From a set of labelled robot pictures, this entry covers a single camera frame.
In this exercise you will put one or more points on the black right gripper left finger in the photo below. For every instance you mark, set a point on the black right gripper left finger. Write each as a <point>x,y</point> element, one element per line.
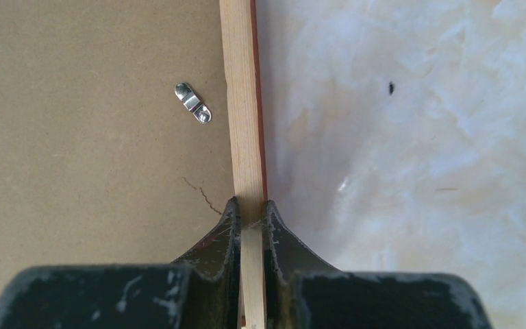
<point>199,289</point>

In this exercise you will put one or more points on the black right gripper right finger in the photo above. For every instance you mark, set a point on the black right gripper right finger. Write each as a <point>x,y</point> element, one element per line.
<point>305,291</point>

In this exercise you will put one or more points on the red wooden picture frame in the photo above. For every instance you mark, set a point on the red wooden picture frame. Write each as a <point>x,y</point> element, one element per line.
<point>100,162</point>

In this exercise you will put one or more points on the silver metal frame clip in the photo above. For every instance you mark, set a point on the silver metal frame clip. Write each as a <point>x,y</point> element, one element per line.
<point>192,103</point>

